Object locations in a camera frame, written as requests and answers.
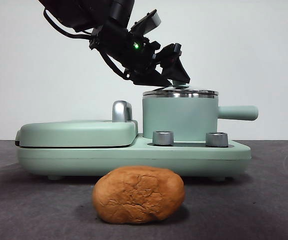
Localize glass lid with green knob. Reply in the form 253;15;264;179
143;79;219;96

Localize brown potato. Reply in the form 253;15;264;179
92;165;186;224

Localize silver control knob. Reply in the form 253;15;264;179
152;130;174;146
205;131;228;148

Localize green griddle cover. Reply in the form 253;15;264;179
15;119;139;148

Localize green breakfast machine base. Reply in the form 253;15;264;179
17;132;252;181

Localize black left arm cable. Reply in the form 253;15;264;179
43;7;94;41
100;49;131;81

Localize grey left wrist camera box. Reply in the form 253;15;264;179
130;9;162;36

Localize chrome cover handle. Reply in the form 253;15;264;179
112;100;134;123

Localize green pot with handle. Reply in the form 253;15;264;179
142;92;259;141

